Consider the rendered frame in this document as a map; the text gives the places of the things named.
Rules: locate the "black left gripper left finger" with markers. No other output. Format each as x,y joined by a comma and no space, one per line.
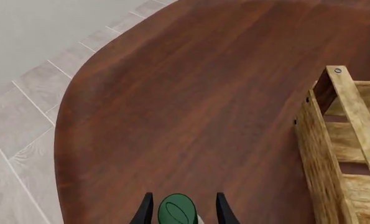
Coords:
143,213

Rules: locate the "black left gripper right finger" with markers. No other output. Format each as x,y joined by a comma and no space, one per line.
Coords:
225,212

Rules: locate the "salad dressing bottle green cap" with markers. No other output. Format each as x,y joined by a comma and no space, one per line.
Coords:
177,210

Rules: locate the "wooden slat tray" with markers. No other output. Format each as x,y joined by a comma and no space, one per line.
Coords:
340,149

